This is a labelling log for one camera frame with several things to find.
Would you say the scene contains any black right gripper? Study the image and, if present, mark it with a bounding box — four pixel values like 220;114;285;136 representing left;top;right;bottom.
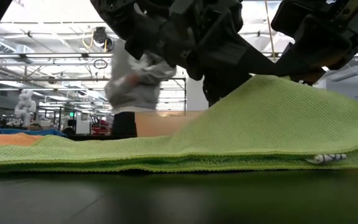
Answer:
271;0;358;85

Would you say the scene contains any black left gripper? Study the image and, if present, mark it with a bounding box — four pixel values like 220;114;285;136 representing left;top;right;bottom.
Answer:
90;0;277;107

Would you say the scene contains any green microfiber towel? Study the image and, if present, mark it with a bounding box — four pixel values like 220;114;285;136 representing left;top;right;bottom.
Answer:
0;74;358;174

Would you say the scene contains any tan plastic basket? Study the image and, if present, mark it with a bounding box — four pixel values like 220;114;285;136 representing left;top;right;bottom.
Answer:
134;110;211;138

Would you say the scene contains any orange microfiber towel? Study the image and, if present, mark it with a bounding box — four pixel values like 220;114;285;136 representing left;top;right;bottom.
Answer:
0;133;45;148

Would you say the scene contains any white round column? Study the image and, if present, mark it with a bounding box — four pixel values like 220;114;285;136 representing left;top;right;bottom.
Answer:
186;67;210;111

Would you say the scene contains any person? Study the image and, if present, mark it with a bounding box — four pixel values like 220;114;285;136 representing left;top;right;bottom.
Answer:
104;39;178;138

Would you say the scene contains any long ceiling light bar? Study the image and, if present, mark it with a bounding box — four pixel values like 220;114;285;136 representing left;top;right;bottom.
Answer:
79;52;287;59

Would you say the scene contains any red machine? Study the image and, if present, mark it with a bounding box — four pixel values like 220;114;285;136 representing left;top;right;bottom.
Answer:
91;117;112;136

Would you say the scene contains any white cabinet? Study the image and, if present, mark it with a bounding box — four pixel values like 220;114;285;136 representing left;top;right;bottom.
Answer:
75;111;91;135

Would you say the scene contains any yellow power cable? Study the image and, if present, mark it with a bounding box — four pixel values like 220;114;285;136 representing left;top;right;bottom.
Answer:
264;0;277;62

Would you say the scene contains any black metal frame stand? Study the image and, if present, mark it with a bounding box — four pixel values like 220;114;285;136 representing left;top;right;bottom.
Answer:
158;77;187;112

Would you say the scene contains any black ceiling cable reel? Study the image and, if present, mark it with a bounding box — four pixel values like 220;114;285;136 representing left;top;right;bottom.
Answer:
91;26;117;54

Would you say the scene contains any coiled black cable loop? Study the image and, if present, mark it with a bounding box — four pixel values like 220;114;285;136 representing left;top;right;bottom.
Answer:
93;58;109;70

